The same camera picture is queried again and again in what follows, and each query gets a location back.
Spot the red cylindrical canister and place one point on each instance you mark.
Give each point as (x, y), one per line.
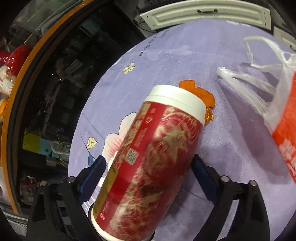
(148, 170)

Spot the orange candy wrapper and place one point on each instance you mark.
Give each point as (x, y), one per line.
(205, 96)

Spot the orange wooden counter shelf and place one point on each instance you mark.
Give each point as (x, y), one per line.
(11, 131)

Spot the white wide desk drawer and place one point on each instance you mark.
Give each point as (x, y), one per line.
(185, 11)

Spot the purple floral tablecloth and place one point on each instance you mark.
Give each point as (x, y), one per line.
(236, 142)

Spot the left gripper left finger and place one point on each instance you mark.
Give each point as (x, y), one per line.
(57, 212)

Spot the white orange plastic bag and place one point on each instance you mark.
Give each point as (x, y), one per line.
(276, 104)

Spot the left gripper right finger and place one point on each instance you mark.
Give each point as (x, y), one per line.
(250, 220)

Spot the red ceramic vase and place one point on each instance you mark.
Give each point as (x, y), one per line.
(14, 61)

